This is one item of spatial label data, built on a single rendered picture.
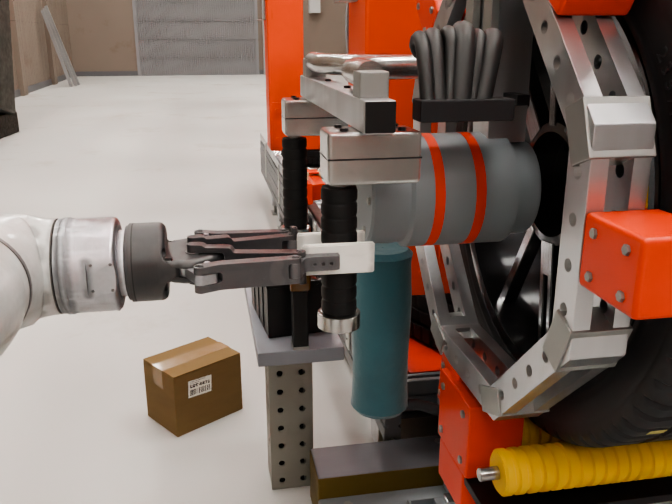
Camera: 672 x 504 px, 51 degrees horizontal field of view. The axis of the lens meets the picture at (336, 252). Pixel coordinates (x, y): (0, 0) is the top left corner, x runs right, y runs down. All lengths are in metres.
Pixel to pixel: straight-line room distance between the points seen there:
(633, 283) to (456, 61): 0.25
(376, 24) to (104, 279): 0.83
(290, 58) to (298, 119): 2.28
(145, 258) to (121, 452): 1.35
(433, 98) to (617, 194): 0.19
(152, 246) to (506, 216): 0.42
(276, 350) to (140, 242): 0.76
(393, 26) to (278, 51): 1.93
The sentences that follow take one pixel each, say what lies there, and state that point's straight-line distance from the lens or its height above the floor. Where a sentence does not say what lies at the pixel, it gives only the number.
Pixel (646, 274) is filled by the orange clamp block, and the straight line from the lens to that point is 0.61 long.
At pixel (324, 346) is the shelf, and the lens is 1.39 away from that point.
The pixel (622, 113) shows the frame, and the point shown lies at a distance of 0.68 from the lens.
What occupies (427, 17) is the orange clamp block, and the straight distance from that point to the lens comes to 1.09.
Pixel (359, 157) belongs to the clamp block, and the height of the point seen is 0.93.
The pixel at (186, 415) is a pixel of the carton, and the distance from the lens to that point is 1.99.
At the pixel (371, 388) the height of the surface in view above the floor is 0.53.
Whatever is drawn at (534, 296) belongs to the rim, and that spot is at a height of 0.65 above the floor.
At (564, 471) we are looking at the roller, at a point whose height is 0.52.
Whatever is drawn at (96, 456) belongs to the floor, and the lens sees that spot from 1.98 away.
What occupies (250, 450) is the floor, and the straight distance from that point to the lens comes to 1.92.
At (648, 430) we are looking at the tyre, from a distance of 0.83.
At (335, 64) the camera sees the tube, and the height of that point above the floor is 1.00.
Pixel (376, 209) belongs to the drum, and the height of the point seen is 0.84.
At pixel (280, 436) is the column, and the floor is 0.14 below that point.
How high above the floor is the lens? 1.04
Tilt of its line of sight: 17 degrees down
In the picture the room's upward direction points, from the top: straight up
